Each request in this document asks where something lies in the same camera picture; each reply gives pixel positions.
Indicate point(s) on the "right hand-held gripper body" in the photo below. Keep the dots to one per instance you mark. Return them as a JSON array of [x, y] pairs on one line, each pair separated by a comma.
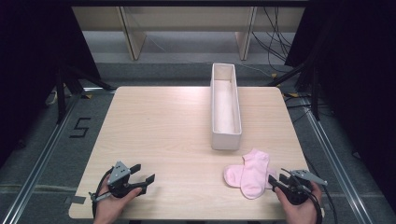
[[297, 191]]

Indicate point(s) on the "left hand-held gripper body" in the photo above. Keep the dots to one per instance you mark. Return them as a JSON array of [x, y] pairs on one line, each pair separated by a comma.
[[120, 174]]

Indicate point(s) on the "black metal stand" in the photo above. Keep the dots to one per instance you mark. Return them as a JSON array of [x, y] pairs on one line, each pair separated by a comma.
[[61, 93], [315, 99]]

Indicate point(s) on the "person's right hand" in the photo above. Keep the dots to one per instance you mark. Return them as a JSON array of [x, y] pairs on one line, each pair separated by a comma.
[[299, 213]]

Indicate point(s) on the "grey tape piece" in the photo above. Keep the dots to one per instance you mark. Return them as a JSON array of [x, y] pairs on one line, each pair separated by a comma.
[[74, 200]]

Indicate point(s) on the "long white box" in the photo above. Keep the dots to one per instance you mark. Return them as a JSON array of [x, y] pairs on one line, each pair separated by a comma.
[[224, 105]]

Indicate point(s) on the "metal floor rail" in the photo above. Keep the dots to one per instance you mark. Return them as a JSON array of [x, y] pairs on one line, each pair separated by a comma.
[[336, 161], [40, 168]]

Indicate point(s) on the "dark curtain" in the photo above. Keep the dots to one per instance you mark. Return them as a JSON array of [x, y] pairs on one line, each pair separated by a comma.
[[364, 77], [31, 62]]

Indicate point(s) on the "black tape floor mark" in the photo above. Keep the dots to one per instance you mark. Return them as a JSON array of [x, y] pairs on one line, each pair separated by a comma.
[[80, 127]]

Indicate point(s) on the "pink sock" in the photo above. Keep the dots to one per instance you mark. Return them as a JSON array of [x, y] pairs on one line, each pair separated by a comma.
[[233, 175], [253, 174]]

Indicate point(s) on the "person's left hand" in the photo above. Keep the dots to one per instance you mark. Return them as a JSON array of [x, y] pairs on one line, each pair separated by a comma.
[[109, 207]]

